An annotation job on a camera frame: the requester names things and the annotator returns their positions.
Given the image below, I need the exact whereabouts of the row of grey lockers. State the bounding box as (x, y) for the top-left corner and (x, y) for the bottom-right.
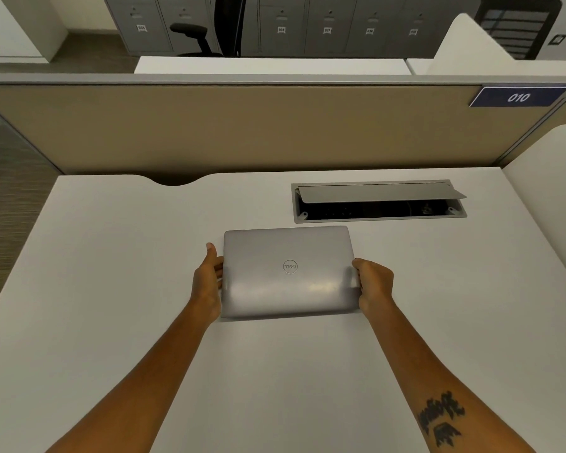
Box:
(102, 0), (482, 57)

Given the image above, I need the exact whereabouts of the grey cable box flap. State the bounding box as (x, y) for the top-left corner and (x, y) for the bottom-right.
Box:
(297, 182), (468, 204)

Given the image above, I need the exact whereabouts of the person's right hand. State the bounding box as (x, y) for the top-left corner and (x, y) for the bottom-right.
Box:
(351, 258), (396, 320)

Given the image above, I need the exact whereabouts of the white neighbouring desk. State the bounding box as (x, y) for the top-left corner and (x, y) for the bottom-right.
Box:
(134, 56), (411, 75)

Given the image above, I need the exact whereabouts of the person's left hand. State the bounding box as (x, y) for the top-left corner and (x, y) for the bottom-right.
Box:
(189, 242), (225, 327)

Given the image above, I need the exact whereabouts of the beige desk partition panel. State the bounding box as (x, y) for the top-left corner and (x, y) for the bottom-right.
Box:
(0, 73), (566, 176)

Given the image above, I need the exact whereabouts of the person's left forearm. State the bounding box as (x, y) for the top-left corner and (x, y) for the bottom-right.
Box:
(45, 302), (213, 453)

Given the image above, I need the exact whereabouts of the blue desk number sign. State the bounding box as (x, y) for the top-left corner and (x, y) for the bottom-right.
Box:
(469, 86), (566, 108)

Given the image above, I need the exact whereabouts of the grey desk cable box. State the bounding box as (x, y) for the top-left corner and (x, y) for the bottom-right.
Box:
(291, 179), (468, 224)

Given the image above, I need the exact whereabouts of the person's right forearm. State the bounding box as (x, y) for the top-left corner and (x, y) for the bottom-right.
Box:
(365, 296), (537, 453)

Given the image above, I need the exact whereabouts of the silver laptop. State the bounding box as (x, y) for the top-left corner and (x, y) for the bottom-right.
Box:
(220, 225), (363, 320)

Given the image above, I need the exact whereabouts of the white curved side divider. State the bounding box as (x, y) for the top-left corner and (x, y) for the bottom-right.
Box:
(501, 124), (566, 298)
(426, 13), (566, 77)

